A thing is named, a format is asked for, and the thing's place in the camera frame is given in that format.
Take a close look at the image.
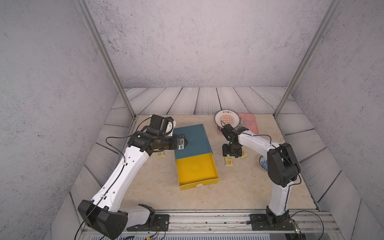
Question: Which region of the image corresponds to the teal drawer cabinet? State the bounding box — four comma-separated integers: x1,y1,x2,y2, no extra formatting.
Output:
174,124,213,160

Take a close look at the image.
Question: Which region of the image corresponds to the yellow cookie packet three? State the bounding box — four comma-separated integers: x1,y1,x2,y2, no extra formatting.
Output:
225,156,234,167

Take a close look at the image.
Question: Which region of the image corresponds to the yellow cookie packet one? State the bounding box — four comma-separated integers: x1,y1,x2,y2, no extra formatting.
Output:
157,152,166,158

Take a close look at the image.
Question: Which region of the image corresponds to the yellow drawer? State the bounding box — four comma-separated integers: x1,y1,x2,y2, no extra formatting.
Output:
176,153,220,191

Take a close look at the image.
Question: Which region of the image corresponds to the yellow cookie packet two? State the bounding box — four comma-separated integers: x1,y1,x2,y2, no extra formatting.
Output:
241,150,249,159

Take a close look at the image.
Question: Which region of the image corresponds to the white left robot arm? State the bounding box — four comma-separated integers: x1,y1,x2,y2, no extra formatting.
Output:
78,115,188,240

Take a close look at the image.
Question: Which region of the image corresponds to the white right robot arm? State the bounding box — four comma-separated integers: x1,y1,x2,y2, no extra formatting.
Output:
221,124,301,230

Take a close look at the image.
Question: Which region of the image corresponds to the pink plastic tray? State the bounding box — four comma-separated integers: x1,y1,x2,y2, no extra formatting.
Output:
214,110,259,135

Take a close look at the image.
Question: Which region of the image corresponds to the blue white ceramic bowl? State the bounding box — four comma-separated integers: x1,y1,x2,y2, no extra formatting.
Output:
259,156,268,172

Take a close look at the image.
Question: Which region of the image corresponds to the clear pink plastic cup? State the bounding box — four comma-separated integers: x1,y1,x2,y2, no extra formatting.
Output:
242,114,256,129

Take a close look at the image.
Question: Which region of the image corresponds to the white orange patterned plate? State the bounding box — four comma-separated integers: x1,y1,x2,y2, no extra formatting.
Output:
214,110,241,128

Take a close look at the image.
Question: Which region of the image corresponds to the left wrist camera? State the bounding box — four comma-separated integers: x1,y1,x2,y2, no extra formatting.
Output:
149,115,176,136

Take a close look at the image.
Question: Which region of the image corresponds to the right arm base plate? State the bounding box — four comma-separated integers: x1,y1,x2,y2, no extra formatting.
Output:
246,213,296,232

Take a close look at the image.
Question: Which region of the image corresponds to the aluminium mounting rail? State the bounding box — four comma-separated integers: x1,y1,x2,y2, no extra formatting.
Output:
115,210,344,240

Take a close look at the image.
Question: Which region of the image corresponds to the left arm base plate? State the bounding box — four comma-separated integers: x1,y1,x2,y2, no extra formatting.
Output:
127,214,170,232

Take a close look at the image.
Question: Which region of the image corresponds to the left metal frame post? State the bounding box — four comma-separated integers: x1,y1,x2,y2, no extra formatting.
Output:
75,0,136,118

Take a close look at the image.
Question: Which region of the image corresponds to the metal frame post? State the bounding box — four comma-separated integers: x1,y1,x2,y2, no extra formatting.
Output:
75,0,136,118
273,0,342,119

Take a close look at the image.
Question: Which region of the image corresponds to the right metal frame post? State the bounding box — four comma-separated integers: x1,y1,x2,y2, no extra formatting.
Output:
273,0,342,119

